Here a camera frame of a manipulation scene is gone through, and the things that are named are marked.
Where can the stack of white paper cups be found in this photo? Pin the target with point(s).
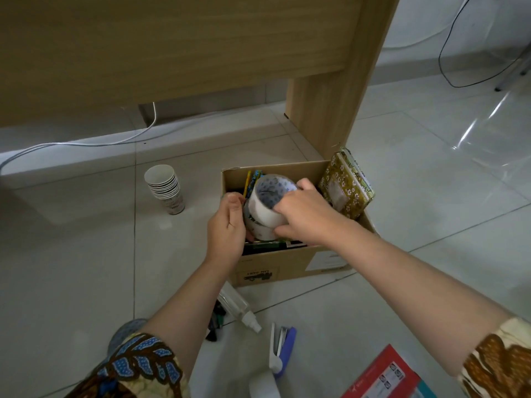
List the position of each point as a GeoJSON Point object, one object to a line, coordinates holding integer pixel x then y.
{"type": "Point", "coordinates": [166, 188]}

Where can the light wooden desk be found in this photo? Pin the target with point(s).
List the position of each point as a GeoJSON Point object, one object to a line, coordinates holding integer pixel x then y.
{"type": "Point", "coordinates": [186, 49]}

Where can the person's right thumb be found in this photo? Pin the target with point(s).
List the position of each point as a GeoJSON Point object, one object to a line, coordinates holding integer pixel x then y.
{"type": "Point", "coordinates": [286, 232]}

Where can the red white box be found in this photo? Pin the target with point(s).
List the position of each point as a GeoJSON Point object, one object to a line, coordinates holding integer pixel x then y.
{"type": "Point", "coordinates": [381, 377]}

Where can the brown cardboard box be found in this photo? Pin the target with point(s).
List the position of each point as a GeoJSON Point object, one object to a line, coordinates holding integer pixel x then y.
{"type": "Point", "coordinates": [282, 265]}

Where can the person's right forearm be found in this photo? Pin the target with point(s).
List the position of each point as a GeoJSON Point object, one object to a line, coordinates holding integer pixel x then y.
{"type": "Point", "coordinates": [415, 285]}

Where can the person's right hand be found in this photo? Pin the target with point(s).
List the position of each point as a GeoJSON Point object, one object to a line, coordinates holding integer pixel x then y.
{"type": "Point", "coordinates": [311, 215]}

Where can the green floral notebook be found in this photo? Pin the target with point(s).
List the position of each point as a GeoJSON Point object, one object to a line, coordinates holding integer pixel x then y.
{"type": "Point", "coordinates": [361, 178]}

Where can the white tape roll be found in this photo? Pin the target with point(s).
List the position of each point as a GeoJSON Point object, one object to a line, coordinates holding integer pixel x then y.
{"type": "Point", "coordinates": [265, 207]}
{"type": "Point", "coordinates": [259, 232]}

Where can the grey metal chair leg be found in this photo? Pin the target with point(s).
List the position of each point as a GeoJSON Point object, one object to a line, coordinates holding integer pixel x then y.
{"type": "Point", "coordinates": [512, 74]}

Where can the person's left forearm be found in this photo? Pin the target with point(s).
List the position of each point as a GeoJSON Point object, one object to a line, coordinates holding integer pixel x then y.
{"type": "Point", "coordinates": [195, 310]}

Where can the blue green pen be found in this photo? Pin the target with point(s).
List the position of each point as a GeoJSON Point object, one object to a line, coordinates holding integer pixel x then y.
{"type": "Point", "coordinates": [255, 178]}

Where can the batik patterned shirt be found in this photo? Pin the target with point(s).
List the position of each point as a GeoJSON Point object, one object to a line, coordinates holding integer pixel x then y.
{"type": "Point", "coordinates": [141, 364]}

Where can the brown floral notebook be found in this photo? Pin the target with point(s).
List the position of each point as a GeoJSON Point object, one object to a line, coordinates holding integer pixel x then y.
{"type": "Point", "coordinates": [344, 188]}

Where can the dark green flat packet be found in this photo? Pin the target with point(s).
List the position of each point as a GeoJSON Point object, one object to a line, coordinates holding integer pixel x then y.
{"type": "Point", "coordinates": [265, 246]}

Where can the person's left hand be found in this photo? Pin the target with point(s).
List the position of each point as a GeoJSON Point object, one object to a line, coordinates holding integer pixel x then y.
{"type": "Point", "coordinates": [224, 236]}

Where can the blue white stapler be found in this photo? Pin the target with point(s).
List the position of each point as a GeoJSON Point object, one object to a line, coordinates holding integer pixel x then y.
{"type": "Point", "coordinates": [286, 348]}

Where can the grey jeans knee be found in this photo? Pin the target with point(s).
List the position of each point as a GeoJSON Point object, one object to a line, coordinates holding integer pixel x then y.
{"type": "Point", "coordinates": [124, 331]}

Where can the black green marker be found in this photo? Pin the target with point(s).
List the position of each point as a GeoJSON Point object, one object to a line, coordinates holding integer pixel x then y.
{"type": "Point", "coordinates": [216, 323]}

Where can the person's left thumb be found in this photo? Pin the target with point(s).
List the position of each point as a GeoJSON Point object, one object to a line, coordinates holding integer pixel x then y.
{"type": "Point", "coordinates": [238, 211]}

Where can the clear spray bottle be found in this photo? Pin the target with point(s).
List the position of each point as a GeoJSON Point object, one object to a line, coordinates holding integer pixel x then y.
{"type": "Point", "coordinates": [236, 304]}

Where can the yellow pen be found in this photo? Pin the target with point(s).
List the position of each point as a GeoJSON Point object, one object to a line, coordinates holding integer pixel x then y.
{"type": "Point", "coordinates": [247, 182]}

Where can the person's right little finger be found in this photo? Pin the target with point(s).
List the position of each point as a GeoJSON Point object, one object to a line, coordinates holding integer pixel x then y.
{"type": "Point", "coordinates": [307, 184]}

